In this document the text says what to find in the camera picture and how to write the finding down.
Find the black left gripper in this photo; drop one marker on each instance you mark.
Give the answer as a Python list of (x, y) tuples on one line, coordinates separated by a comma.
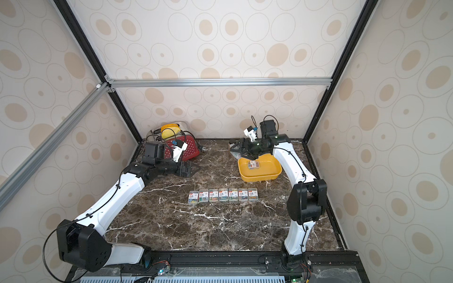
[(187, 171)]

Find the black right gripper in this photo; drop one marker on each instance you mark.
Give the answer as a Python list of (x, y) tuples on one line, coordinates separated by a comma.
[(243, 147)]

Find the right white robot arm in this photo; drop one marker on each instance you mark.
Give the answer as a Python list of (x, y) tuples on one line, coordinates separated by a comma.
[(307, 201)]

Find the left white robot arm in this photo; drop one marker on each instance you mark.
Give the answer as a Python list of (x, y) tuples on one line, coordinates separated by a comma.
[(82, 242)]

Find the yellow plastic storage tray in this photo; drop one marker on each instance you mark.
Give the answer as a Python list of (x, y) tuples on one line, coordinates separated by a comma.
[(270, 169)]

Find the red polka dot toaster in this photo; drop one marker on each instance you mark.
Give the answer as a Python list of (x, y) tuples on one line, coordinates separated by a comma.
[(193, 150)]

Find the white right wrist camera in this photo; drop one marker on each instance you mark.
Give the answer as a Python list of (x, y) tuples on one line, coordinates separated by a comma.
[(251, 133)]

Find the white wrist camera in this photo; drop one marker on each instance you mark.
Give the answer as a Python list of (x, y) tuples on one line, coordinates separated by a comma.
[(179, 147), (251, 133)]

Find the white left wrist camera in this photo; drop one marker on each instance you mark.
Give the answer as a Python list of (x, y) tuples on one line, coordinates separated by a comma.
[(179, 147)]

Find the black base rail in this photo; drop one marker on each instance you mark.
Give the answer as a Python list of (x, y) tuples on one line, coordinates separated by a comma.
[(233, 267)]

